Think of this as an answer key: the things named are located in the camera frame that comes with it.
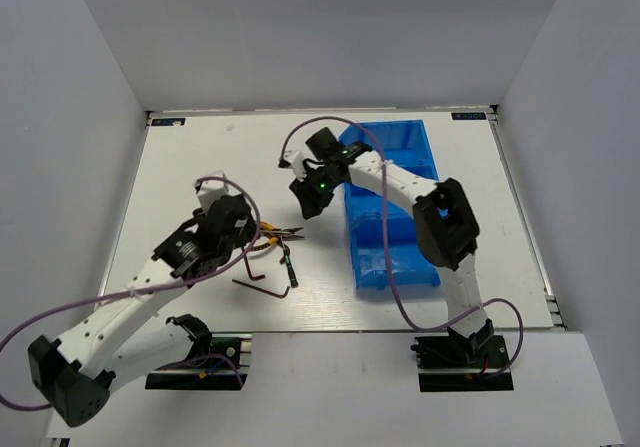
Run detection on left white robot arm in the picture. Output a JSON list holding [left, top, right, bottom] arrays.
[[27, 194, 256, 428]]

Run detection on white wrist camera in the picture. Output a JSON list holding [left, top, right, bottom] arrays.
[[278, 150, 307, 182], [194, 171, 229, 212]]

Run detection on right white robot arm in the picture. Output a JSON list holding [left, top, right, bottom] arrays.
[[278, 128, 494, 366]]

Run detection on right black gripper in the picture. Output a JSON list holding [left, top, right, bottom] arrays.
[[290, 166, 343, 220]]

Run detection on right corner label sticker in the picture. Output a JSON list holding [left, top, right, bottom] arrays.
[[451, 112, 487, 121]]

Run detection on blue plastic bin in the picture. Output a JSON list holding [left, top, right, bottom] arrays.
[[338, 120, 439, 204], [344, 185, 440, 289]]

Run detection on brown hex key long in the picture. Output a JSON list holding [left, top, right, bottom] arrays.
[[232, 279, 290, 299]]

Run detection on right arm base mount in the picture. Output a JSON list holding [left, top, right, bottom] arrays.
[[411, 335, 514, 393]]

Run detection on left corner label sticker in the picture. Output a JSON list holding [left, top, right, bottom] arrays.
[[151, 118, 186, 127]]

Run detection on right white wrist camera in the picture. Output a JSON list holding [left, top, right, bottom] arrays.
[[278, 150, 307, 182]]

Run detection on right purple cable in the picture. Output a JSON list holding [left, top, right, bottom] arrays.
[[277, 115, 526, 381]]

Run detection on blue plastic bin far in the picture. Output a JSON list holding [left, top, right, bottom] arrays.
[[338, 120, 439, 204]]

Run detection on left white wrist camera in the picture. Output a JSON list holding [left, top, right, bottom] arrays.
[[194, 171, 229, 212]]

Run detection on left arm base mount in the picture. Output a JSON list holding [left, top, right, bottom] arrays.
[[145, 314, 253, 391]]

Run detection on purple cable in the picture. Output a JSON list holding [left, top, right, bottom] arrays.
[[0, 175, 264, 413], [277, 115, 526, 381]]

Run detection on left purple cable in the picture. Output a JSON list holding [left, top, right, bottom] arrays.
[[0, 175, 264, 413]]

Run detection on brown hex key short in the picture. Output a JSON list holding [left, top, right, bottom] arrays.
[[243, 250, 266, 282]]

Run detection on green black small screwdriver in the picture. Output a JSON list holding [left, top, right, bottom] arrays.
[[280, 243, 299, 288]]

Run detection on yellow pliers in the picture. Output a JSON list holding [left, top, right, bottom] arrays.
[[251, 221, 305, 253]]

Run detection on blue plastic bin near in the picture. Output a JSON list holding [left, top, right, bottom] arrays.
[[344, 185, 440, 289]]

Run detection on corner label sticker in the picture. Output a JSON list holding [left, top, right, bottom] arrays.
[[151, 118, 186, 127], [451, 112, 487, 121]]

